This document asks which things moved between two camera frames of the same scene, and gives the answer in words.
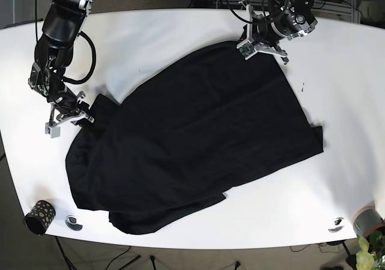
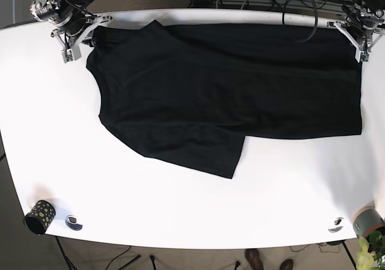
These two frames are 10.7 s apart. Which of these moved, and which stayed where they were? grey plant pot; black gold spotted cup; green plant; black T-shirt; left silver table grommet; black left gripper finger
Moved: black T-shirt; black left gripper finger
Stayed: left silver table grommet; black gold spotted cup; grey plant pot; green plant
